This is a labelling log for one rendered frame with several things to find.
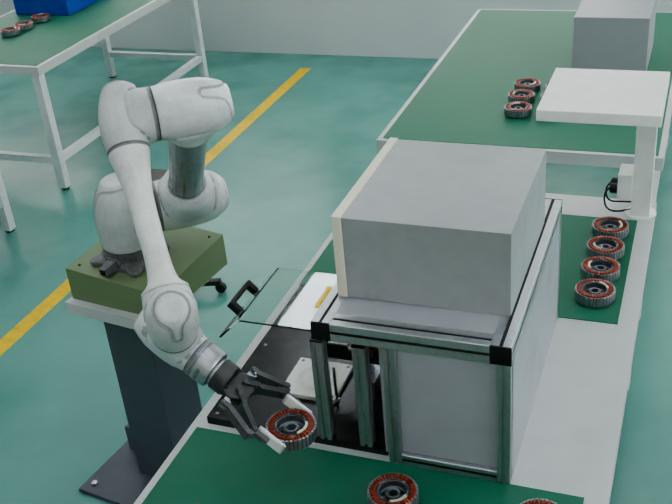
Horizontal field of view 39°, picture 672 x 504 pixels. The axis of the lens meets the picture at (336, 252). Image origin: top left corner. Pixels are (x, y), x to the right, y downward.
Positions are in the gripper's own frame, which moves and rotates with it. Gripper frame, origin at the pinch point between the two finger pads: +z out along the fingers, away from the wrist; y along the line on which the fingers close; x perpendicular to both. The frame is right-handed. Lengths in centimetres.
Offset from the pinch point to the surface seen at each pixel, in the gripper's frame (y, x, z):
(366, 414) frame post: -15.0, 1.9, 11.8
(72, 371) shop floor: -88, -164, -92
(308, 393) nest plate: -26.2, -17.1, -2.6
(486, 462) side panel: -18.2, 9.5, 39.3
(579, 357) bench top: -69, 10, 48
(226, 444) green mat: -5.0, -25.7, -10.7
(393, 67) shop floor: -464, -179, -112
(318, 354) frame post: -13.8, 9.4, -4.7
